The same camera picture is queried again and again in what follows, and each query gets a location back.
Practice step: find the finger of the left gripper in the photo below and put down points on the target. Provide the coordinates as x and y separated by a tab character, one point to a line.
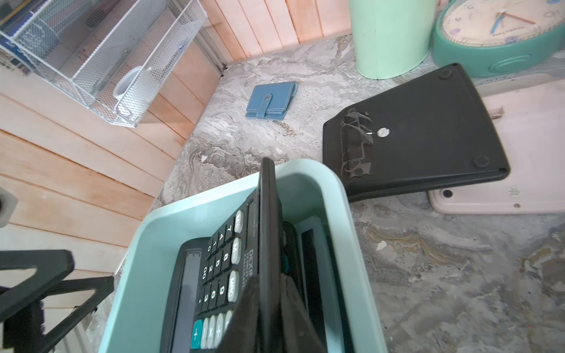
68	303
50	266

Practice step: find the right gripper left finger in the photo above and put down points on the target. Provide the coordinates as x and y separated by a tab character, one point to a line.
241	334

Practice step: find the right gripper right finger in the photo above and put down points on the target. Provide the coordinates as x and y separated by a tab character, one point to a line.
299	334

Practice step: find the mint green storage box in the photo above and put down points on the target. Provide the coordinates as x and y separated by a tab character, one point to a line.
305	188

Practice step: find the black calculator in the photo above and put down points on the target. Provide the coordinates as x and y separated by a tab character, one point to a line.
208	281

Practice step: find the black calculator face down large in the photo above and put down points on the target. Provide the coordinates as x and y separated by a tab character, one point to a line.
430	133

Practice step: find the black calculator face down small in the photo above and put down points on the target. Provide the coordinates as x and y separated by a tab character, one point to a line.
269	260

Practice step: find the large teal calculator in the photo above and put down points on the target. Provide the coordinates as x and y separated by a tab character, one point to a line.
321	286

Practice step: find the pink calculator back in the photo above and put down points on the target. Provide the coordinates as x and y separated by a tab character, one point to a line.
530	125

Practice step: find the green pen cup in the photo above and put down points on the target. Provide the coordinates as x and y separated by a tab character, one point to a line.
391	37

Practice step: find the white wire shelf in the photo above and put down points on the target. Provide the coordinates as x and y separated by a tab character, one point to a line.
84	48

